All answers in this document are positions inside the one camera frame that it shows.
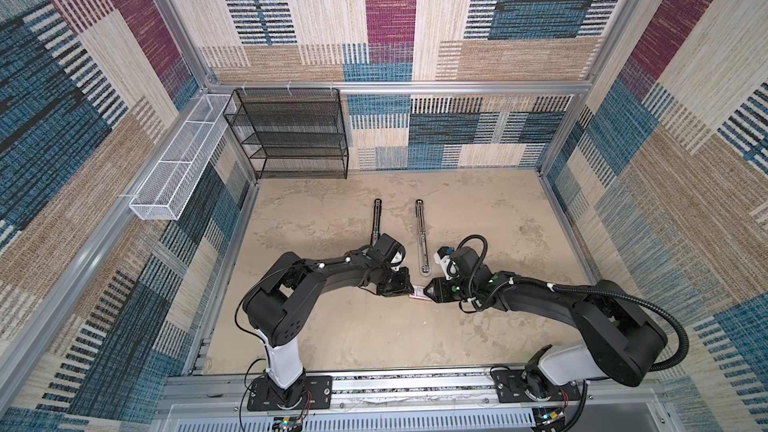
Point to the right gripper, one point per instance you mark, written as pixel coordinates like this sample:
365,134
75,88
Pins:
440,290

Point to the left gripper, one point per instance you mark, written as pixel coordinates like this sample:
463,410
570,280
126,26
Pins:
402,287

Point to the red white staple box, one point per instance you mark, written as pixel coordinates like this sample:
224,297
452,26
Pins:
418,294

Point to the grey silver stapler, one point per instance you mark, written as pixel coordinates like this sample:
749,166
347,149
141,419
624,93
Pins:
424,265

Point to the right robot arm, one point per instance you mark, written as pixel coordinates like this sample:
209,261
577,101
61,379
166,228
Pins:
618,338

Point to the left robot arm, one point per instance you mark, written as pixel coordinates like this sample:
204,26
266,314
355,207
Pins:
279,306

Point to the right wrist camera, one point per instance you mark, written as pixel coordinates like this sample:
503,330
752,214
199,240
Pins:
443,259

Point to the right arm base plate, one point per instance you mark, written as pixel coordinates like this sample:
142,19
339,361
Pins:
514,385

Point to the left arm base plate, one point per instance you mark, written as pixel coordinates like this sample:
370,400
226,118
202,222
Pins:
313,392

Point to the black wire shelf rack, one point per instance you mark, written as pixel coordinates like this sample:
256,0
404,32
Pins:
290,133

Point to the aluminium front rail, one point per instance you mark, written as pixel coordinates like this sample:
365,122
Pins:
481,398

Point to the white mesh wall basket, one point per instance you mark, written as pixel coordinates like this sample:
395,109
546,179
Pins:
166,191

